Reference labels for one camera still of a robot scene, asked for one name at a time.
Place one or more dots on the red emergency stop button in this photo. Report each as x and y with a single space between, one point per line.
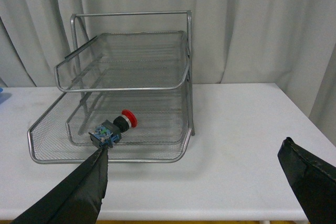
108 133

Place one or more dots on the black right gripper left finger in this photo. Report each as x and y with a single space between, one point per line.
77 198

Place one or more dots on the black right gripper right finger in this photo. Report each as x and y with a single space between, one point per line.
311 179

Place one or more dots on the silver mesh three-tier rack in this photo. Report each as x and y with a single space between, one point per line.
146 72

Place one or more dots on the grey curtain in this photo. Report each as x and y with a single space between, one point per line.
288 42

